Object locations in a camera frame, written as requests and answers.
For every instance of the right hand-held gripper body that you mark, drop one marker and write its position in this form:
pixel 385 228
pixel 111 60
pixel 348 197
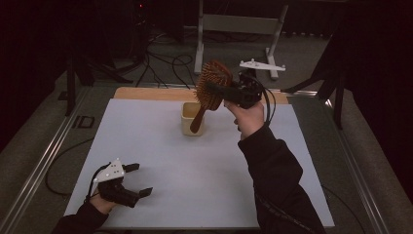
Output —
pixel 246 92

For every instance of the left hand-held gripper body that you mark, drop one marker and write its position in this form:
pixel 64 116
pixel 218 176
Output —
pixel 115 191

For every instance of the brown wooden hairbrush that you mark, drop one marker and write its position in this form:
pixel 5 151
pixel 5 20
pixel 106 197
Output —
pixel 212 76

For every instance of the cream square cup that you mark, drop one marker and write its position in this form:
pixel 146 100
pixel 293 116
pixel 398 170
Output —
pixel 186 122

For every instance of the person's left hand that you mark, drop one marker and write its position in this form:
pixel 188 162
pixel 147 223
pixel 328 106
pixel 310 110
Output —
pixel 102 204

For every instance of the person's right hand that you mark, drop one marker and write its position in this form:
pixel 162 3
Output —
pixel 250 118

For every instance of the white table mat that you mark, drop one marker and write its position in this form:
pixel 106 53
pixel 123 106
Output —
pixel 181 182

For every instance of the black tripod stand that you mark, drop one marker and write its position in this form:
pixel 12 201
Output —
pixel 70 84
pixel 338 104

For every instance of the aluminium floor rail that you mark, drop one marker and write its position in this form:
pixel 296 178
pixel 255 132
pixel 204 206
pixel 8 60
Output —
pixel 39 169
pixel 156 85
pixel 357 175

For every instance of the white metal stand frame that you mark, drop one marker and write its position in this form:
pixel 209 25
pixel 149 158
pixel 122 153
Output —
pixel 238 24

